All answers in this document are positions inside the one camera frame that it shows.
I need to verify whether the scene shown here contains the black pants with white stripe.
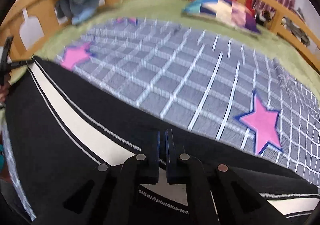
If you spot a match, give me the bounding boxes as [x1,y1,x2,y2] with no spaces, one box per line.
[3,57,319,224]

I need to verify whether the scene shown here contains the grey checkered star blanket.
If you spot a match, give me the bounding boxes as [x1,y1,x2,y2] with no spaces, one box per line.
[55,18,319,185]

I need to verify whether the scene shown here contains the green bed sheet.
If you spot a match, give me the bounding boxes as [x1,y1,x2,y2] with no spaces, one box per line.
[10,0,319,97]

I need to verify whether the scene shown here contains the colourful geometric pillow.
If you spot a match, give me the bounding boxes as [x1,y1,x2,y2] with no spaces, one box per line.
[182,0,261,35]

